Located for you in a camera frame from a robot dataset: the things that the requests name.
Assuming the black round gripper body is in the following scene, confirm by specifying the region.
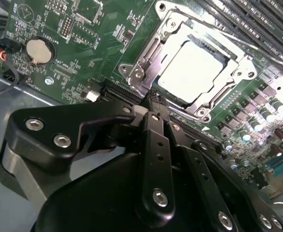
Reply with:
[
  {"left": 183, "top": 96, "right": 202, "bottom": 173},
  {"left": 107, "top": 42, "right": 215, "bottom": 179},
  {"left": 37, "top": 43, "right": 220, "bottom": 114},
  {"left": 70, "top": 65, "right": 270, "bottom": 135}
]
[{"left": 31, "top": 151, "right": 217, "bottom": 232}]

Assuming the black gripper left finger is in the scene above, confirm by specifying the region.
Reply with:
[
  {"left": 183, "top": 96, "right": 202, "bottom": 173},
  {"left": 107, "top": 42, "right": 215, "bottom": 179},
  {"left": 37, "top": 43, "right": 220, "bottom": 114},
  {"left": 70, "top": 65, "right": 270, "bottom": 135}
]
[{"left": 0, "top": 94, "right": 177, "bottom": 221}]

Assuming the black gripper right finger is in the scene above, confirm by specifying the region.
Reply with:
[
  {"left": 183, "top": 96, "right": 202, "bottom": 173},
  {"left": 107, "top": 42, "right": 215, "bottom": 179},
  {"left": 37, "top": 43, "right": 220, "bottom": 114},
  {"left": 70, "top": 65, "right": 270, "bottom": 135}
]
[{"left": 160, "top": 105, "right": 283, "bottom": 232}]

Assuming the CPU locking lever wire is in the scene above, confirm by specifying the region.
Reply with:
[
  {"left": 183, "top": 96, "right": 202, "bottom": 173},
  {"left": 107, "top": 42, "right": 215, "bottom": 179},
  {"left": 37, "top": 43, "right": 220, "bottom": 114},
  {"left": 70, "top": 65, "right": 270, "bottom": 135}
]
[
  {"left": 169, "top": 7, "right": 251, "bottom": 58},
  {"left": 141, "top": 89, "right": 212, "bottom": 119}
]

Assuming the silver topped CPU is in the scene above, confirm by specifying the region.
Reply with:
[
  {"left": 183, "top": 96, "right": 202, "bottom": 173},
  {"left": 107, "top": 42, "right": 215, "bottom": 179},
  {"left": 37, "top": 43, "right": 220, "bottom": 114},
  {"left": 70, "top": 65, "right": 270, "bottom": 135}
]
[{"left": 157, "top": 36, "right": 230, "bottom": 103}]

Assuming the metal CPU socket cover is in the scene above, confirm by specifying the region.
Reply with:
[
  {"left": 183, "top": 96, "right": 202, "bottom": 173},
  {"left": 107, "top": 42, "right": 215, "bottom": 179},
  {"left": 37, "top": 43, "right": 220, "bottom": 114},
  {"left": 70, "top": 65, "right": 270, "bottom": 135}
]
[{"left": 129, "top": 9, "right": 250, "bottom": 114}]

